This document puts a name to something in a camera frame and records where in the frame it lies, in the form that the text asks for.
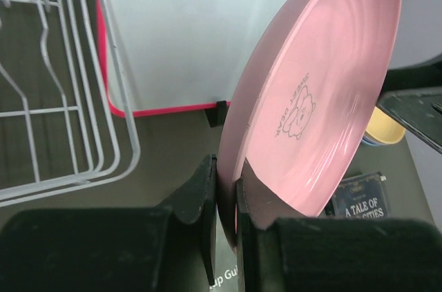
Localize blue plate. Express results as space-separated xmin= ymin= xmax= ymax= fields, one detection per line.
xmin=361 ymin=137 xmax=383 ymax=147

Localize white wire dish rack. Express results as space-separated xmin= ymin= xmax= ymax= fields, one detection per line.
xmin=1 ymin=0 xmax=141 ymax=207

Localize red framed whiteboard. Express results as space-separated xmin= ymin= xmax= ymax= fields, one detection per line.
xmin=109 ymin=0 xmax=286 ymax=127

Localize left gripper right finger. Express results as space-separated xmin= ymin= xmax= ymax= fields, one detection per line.
xmin=236 ymin=164 xmax=441 ymax=291

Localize yellow plate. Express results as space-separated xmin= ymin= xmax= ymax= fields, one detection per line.
xmin=364 ymin=107 xmax=405 ymax=146

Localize pink plate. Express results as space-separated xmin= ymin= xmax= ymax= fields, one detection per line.
xmin=217 ymin=0 xmax=401 ymax=248

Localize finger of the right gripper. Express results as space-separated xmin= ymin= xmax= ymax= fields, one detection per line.
xmin=376 ymin=87 xmax=441 ymax=153

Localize Tale of Two Cities book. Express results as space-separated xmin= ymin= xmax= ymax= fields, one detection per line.
xmin=325 ymin=172 xmax=390 ymax=220

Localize black white setup guide booklet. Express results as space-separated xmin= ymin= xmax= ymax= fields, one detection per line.
xmin=209 ymin=215 xmax=238 ymax=292

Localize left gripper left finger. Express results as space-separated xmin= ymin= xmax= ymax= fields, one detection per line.
xmin=1 ymin=155 xmax=216 ymax=291

